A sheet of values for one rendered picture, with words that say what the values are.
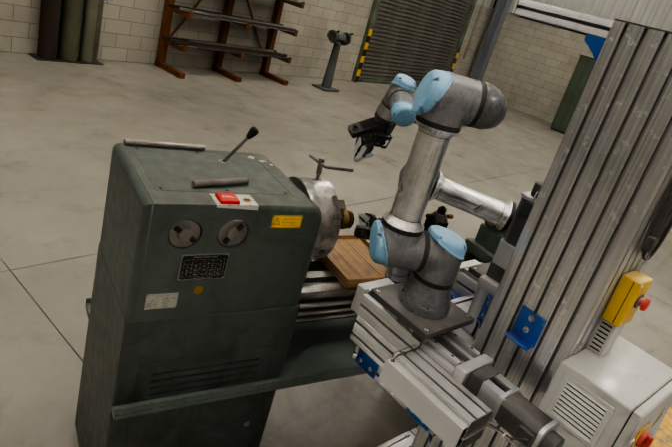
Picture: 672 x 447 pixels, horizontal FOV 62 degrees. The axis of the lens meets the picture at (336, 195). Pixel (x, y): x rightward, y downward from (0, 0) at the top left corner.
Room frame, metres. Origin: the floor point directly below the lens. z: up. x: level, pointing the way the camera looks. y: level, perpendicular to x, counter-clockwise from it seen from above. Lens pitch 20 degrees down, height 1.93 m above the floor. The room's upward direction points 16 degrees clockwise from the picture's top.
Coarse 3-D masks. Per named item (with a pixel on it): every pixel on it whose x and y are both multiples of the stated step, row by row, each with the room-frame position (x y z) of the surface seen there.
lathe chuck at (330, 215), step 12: (312, 180) 1.96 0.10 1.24; (324, 180) 2.00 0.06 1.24; (324, 192) 1.91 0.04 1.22; (324, 204) 1.87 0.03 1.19; (324, 216) 1.85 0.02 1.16; (336, 216) 1.88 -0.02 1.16; (324, 228) 1.84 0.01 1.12; (336, 228) 1.87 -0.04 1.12; (324, 240) 1.84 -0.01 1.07; (336, 240) 1.87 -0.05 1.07; (324, 252) 1.87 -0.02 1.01
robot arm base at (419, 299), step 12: (408, 288) 1.39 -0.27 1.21; (420, 288) 1.37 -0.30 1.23; (432, 288) 1.36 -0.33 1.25; (444, 288) 1.37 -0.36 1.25; (408, 300) 1.37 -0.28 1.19; (420, 300) 1.36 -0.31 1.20; (432, 300) 1.36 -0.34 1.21; (444, 300) 1.37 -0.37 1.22; (420, 312) 1.35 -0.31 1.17; (432, 312) 1.35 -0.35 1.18; (444, 312) 1.37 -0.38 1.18
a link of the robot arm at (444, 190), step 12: (444, 180) 1.92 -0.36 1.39; (432, 192) 1.88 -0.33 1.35; (444, 192) 1.89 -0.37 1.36; (456, 192) 1.89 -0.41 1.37; (468, 192) 1.90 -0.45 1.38; (456, 204) 1.89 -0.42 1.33; (468, 204) 1.88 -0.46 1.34; (480, 204) 1.88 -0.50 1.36; (492, 204) 1.89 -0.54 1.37; (504, 204) 1.91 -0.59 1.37; (516, 204) 1.91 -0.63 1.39; (480, 216) 1.89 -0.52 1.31; (492, 216) 1.88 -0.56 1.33; (504, 216) 1.87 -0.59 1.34; (504, 228) 1.87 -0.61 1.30
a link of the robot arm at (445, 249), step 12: (432, 228) 1.41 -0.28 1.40; (444, 228) 1.46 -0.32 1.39; (432, 240) 1.38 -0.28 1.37; (444, 240) 1.37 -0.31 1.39; (456, 240) 1.40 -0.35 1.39; (432, 252) 1.36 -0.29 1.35; (444, 252) 1.36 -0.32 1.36; (456, 252) 1.37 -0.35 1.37; (420, 264) 1.35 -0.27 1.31; (432, 264) 1.36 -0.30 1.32; (444, 264) 1.36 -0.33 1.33; (456, 264) 1.38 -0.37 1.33; (420, 276) 1.38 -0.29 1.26; (432, 276) 1.37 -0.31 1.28; (444, 276) 1.37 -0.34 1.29
